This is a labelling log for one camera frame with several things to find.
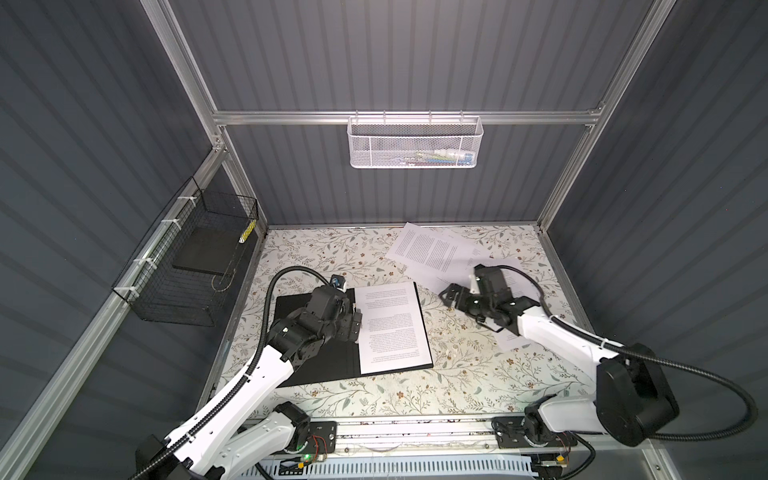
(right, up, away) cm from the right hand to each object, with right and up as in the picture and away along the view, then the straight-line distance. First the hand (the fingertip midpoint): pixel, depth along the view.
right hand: (453, 301), depth 88 cm
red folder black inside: (-33, -17, -1) cm, 38 cm away
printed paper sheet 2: (+17, +7, -6) cm, 19 cm away
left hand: (-32, -2, -10) cm, 33 cm away
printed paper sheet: (-18, -10, +4) cm, 21 cm away
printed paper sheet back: (-2, +12, +24) cm, 27 cm away
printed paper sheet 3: (+17, -12, +2) cm, 21 cm away
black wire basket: (-70, +10, -15) cm, 72 cm away
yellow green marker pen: (-59, +20, -5) cm, 62 cm away
